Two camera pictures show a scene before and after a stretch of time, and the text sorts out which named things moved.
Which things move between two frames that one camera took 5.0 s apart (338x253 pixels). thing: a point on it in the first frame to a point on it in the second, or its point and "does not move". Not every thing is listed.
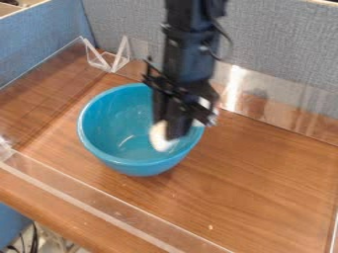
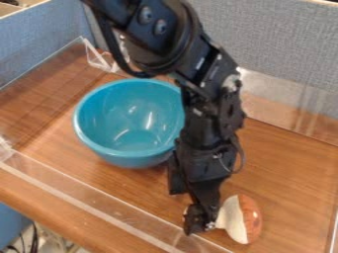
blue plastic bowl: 116,119 does not move
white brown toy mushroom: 158,136 to 241,218
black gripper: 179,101 to 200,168
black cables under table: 36,240 does not move
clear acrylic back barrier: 281,103 does not move
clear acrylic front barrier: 53,213 does not move
